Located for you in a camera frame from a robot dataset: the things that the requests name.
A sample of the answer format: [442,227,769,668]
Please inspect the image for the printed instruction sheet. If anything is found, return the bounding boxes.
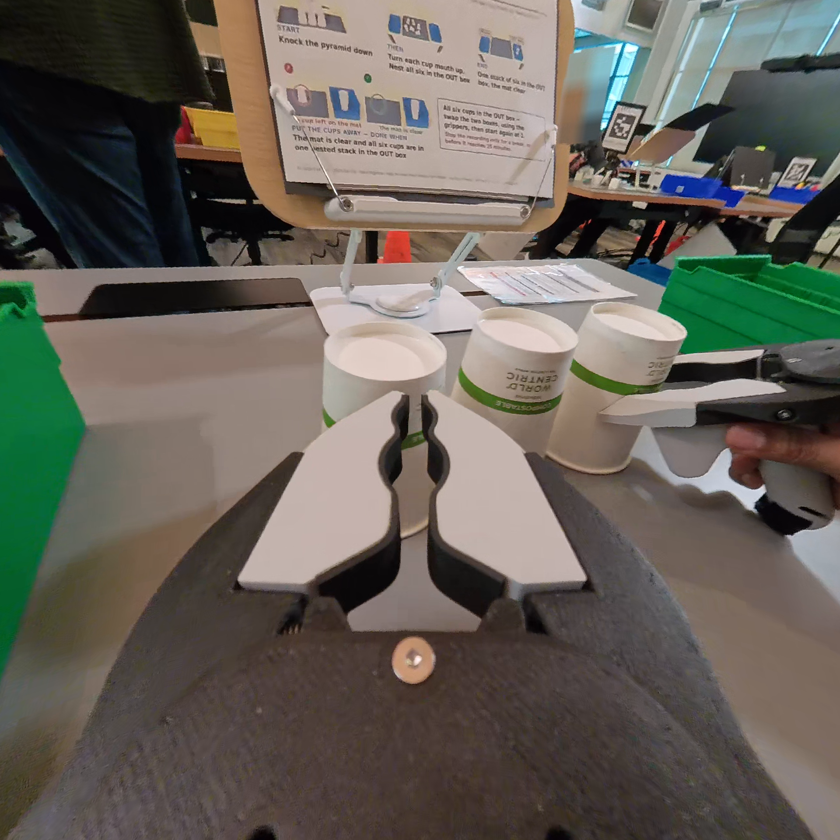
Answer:
[257,0,560,199]

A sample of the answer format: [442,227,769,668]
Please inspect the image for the wooden table black legs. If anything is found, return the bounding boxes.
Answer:
[174,143,265,265]

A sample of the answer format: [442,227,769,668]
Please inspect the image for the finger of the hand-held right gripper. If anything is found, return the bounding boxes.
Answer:
[598,378,787,429]
[666,349,767,386]

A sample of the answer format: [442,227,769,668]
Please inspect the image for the grey desk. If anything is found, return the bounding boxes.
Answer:
[0,258,840,840]

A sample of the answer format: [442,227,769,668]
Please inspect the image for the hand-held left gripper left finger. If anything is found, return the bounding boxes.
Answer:
[238,392,409,616]

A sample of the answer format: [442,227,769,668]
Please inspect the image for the yellow plastic bin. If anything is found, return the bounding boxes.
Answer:
[185,108,241,150]

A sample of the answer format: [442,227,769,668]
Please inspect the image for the black monitor screen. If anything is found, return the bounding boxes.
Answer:
[692,66,840,169]

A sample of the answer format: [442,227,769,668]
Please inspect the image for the laminated paper card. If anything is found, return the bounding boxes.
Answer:
[457,262,639,307]

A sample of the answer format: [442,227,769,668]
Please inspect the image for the person's right hand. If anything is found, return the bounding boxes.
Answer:
[725,423,840,491]

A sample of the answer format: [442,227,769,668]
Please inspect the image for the white paper cup green band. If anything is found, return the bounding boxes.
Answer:
[322,322,448,540]
[546,302,688,475]
[451,307,580,458]

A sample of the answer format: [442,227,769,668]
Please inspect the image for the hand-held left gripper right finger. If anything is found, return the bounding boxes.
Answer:
[420,392,588,619]

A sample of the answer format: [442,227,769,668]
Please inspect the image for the black office chair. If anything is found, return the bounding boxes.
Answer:
[202,197,298,265]

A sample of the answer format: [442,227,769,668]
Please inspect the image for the grey folded board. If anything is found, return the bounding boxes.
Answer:
[659,222,739,265]

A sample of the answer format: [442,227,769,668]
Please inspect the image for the green plastic bin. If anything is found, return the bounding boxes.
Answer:
[0,281,88,677]
[658,255,840,360]

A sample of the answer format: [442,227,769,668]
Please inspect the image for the wooden table with bins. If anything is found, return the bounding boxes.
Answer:
[567,182,809,261]

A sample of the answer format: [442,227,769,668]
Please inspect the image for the plain wooden board stand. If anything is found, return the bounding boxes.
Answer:
[622,103,737,166]

